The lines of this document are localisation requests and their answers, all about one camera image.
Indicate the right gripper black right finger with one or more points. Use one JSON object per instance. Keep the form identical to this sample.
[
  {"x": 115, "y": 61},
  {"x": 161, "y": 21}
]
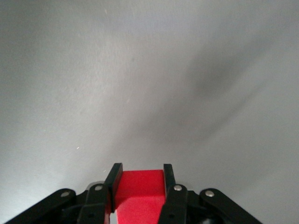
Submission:
[{"x": 169, "y": 177}]

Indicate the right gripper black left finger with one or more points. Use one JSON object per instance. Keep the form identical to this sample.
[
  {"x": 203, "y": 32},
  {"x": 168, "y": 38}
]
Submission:
[{"x": 114, "y": 179}]

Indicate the red cube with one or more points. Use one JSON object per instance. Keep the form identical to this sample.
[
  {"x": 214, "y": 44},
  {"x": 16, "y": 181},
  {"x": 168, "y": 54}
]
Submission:
[{"x": 140, "y": 184}]

